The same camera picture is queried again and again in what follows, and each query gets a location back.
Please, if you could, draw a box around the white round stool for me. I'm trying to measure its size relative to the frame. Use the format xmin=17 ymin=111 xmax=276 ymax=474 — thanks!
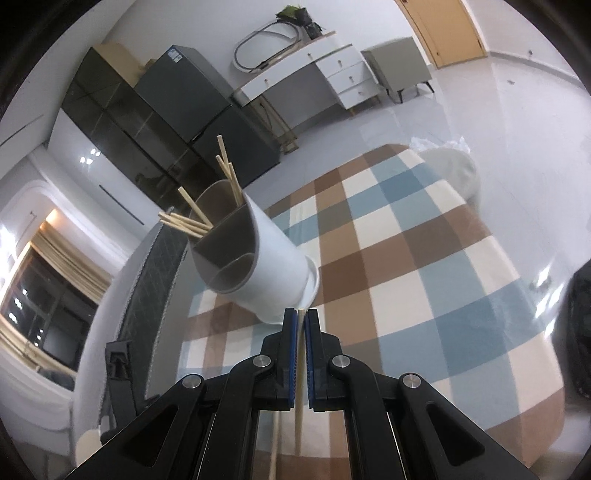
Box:
xmin=75 ymin=428 xmax=102 ymax=466

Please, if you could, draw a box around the wooden chopstick on table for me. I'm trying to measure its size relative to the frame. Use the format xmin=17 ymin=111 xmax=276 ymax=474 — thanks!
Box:
xmin=267 ymin=411 xmax=280 ymax=480

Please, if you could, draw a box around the grey quilted bed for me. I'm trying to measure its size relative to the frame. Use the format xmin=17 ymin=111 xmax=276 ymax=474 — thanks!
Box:
xmin=71 ymin=224 xmax=198 ymax=439

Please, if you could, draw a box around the dark window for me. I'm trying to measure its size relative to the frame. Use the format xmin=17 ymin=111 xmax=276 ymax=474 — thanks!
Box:
xmin=1 ymin=249 xmax=97 ymax=371

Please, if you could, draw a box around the white divided utensil holder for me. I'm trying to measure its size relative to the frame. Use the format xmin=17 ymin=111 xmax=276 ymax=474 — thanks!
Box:
xmin=190 ymin=180 xmax=320 ymax=324

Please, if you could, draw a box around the beige curtain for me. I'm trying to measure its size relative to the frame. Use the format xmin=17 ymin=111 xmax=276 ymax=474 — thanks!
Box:
xmin=30 ymin=222 xmax=112 ymax=304

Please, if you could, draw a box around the wooden chopstick in holder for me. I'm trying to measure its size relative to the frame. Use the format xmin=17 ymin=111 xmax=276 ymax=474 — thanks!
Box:
xmin=158 ymin=212 xmax=211 ymax=234
xmin=177 ymin=187 xmax=213 ymax=228
xmin=216 ymin=135 xmax=245 ymax=206
xmin=215 ymin=155 xmax=242 ymax=206

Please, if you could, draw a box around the white plastic bag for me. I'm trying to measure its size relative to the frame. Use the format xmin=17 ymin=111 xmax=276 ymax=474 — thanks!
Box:
xmin=410 ymin=137 xmax=481 ymax=210

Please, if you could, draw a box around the black glass cabinet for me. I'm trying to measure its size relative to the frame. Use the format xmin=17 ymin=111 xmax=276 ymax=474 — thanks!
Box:
xmin=62 ymin=48 xmax=217 ymax=210

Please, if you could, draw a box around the dark grey refrigerator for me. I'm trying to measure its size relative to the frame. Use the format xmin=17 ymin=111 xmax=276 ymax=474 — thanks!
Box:
xmin=135 ymin=45 xmax=280 ymax=186

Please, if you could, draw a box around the white vanity desk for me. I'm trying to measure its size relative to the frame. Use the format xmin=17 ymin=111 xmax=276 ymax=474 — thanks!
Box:
xmin=231 ymin=31 xmax=382 ymax=144

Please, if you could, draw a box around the grey nightstand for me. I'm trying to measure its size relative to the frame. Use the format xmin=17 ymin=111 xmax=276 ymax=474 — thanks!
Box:
xmin=362 ymin=37 xmax=435 ymax=103

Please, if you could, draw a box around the oval vanity mirror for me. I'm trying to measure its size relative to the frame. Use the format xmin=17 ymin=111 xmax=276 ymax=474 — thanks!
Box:
xmin=232 ymin=19 xmax=303 ymax=73

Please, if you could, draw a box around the potted plant on desk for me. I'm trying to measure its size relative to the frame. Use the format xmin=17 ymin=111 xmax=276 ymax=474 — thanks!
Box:
xmin=276 ymin=5 xmax=322 ymax=40

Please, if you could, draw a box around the yellow wooden door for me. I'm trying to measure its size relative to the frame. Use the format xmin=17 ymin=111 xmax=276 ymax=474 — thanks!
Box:
xmin=398 ymin=0 xmax=486 ymax=68

